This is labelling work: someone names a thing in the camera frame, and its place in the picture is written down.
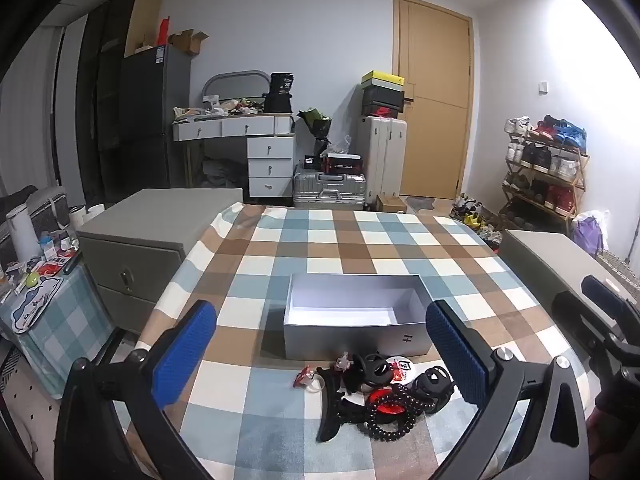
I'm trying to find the white cloud shaped tray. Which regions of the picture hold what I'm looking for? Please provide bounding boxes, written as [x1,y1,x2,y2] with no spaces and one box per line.
[10,277,63,335]

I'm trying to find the black wrapped flower bouquet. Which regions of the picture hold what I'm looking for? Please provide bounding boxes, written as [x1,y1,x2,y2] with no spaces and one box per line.
[297,108,333,158]

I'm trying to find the red round ornament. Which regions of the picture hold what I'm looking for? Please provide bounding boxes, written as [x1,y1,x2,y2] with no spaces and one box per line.
[367,389,406,418]

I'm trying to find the white round badge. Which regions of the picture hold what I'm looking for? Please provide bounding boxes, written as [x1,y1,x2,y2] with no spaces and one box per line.
[385,356,417,386]

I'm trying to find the side table with checked cloth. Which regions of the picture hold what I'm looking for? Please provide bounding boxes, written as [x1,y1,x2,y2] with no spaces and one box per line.
[0,255,126,401]

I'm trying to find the dark wardrobe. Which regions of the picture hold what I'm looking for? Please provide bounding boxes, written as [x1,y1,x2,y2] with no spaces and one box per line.
[75,0,146,206]

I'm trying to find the wooden shoe rack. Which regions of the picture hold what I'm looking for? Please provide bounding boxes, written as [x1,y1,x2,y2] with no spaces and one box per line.
[501,115,590,233]

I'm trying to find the pile of small table clutter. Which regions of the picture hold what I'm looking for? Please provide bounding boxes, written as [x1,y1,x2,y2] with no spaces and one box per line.
[0,237,81,301]

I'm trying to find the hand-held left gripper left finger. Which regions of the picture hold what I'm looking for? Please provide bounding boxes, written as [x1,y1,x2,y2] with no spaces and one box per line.
[52,300,218,480]

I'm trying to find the yellow shoe box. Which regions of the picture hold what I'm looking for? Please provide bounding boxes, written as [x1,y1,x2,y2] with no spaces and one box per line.
[361,71,405,92]

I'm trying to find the grey clothes pile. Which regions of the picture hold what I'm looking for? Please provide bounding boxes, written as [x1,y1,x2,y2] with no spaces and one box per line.
[202,157,248,188]

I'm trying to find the rows of sneakers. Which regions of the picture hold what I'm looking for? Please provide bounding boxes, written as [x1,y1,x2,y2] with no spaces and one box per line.
[504,114,587,213]

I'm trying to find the open cardboard box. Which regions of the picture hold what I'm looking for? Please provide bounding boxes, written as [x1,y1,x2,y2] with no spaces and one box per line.
[167,29,210,57]

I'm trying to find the silver suitcase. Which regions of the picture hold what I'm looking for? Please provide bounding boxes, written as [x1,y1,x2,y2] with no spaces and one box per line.
[293,172,368,209]

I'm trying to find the white paper cups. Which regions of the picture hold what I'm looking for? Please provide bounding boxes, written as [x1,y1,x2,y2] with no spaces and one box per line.
[67,203,106,228]

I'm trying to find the dark grey refrigerator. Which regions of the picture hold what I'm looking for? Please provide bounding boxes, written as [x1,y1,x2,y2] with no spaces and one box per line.
[120,45,193,196]

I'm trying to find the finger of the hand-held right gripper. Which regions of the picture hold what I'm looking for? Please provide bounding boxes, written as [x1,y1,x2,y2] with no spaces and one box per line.
[551,291,626,361]
[580,275,640,346]

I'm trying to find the pile of desk clutter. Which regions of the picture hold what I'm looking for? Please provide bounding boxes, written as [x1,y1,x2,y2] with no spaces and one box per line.
[172,96,266,123]

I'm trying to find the person's right forearm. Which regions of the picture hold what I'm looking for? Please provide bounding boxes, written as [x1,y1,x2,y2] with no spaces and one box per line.
[586,385,640,480]

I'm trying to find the black beaded bracelet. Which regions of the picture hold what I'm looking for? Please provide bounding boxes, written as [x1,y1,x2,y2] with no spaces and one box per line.
[360,382,428,443]

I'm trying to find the white vanity desk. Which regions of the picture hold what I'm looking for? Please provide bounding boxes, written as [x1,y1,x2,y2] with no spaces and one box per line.
[172,114,297,198]

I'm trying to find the grey drawer cabinet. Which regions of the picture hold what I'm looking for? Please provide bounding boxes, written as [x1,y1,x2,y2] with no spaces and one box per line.
[76,188,244,333]

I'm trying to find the black red shoe box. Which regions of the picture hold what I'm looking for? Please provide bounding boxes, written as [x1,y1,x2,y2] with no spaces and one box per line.
[361,102,404,119]

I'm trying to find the black hair claw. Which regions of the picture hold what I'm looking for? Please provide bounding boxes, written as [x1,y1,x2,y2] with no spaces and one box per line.
[350,353,396,391]
[412,365,456,413]

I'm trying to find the pile of shoes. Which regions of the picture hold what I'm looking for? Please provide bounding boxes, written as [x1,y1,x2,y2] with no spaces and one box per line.
[450,193,503,251]

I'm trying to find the purple bag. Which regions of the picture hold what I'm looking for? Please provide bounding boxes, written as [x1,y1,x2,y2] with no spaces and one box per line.
[571,210,611,256]

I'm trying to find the grey patterned bag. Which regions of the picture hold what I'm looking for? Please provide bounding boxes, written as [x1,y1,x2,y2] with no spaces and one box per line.
[25,186,71,233]

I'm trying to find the grey cardboard box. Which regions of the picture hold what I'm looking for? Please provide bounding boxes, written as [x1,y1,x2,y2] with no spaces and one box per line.
[283,273,435,361]

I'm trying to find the white suitcase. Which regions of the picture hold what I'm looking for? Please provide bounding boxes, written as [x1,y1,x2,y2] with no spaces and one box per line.
[357,116,408,206]

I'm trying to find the grey arched mirror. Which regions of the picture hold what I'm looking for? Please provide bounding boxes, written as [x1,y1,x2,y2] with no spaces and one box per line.
[202,71,271,106]

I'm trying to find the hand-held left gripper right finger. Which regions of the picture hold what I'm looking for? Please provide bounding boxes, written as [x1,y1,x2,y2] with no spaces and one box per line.
[424,300,591,480]

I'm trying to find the black wavy hair clip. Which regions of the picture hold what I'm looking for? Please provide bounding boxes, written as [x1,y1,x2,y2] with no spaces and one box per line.
[340,360,373,428]
[316,367,351,443]

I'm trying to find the tall cardboard sheet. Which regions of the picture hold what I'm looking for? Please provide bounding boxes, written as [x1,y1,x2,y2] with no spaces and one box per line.
[124,0,163,58]

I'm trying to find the red white charm clip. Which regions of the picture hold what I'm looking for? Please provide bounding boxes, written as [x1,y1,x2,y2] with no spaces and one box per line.
[292,366,326,392]

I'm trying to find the grey plain cabinet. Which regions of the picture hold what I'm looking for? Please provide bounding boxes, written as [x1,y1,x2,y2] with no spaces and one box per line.
[498,229,640,311]

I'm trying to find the wooden door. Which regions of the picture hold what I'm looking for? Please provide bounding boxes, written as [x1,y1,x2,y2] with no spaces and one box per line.
[392,0,475,200]

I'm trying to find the white thermos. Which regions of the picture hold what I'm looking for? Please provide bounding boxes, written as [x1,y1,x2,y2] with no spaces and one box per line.
[6,204,41,261]

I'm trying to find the checked tablecloth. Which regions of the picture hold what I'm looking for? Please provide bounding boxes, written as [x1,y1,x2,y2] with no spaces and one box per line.
[127,203,608,480]

